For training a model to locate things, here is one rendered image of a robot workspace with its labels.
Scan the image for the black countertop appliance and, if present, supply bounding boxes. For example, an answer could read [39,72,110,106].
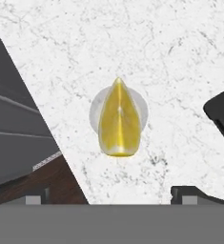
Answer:
[202,85,224,151]

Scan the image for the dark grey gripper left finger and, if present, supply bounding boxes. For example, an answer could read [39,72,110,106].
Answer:
[2,186,51,206]

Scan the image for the glass of yellow lemonade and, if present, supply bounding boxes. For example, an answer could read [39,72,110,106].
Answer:
[89,76,150,158]

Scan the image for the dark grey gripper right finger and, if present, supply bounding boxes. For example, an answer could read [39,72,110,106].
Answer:
[170,185,224,206]

